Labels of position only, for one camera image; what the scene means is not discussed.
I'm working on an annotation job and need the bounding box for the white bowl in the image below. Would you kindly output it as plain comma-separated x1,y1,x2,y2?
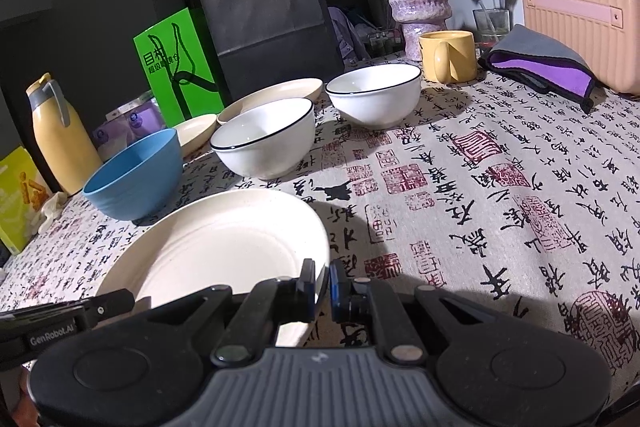
209,98,316,180
326,64,422,130

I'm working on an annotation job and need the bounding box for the grey purple cloth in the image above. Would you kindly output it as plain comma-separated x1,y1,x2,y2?
480,25,598,114

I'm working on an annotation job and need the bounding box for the blue bowl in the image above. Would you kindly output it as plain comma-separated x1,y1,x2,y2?
82,128,183,221

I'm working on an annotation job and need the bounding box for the purple jacket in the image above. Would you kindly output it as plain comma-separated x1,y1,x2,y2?
328,6,370,64

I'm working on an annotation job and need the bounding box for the clear drinking glass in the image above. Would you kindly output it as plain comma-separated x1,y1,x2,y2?
473,9,512,43

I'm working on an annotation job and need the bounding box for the purple tissue pack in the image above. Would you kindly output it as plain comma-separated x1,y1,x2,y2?
92,92,166,162

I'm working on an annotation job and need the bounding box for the person's hand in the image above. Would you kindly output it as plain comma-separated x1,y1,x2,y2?
11,367,39,427

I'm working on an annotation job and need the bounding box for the yellow thermos jug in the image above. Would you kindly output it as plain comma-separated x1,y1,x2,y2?
26,72,103,195

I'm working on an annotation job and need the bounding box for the yellow mug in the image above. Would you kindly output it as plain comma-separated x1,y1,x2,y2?
419,30,477,84

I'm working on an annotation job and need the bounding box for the white bowl near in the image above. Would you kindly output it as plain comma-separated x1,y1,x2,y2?
209,98,316,180

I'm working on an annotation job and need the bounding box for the calligraphy print tablecloth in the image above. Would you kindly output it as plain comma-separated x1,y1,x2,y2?
0,51,640,403

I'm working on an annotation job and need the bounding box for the cream plate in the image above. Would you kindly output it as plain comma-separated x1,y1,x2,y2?
217,77,324,126
94,187,331,349
174,114,218,158

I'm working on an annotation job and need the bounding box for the black paper bag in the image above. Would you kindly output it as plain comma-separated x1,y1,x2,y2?
201,0,344,102

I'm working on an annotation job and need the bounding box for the green paper bag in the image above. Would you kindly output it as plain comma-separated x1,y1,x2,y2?
134,8,226,127

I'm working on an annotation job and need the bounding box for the white bowl far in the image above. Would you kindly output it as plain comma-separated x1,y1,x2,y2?
326,64,422,130

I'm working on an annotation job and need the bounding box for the yellow snack box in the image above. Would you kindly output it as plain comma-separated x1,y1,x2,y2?
0,146,52,255

